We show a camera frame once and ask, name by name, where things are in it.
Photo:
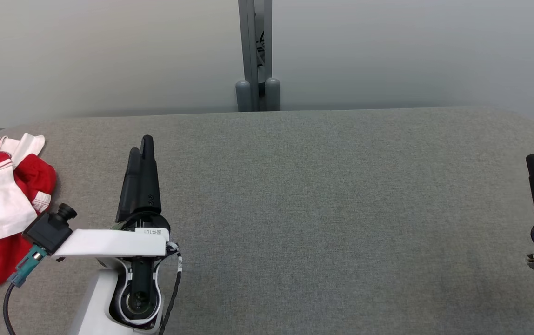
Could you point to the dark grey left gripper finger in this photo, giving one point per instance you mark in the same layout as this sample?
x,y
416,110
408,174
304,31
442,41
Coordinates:
x,y
150,186
130,195

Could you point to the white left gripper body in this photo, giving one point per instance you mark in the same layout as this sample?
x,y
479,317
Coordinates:
x,y
109,244

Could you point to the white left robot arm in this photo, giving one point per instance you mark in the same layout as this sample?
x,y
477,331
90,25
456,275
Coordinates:
x,y
90,307

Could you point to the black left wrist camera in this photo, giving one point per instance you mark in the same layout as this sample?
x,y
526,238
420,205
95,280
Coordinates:
x,y
48,230

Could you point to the grey metal partition post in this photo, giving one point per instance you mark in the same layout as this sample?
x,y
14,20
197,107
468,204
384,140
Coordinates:
x,y
250,46

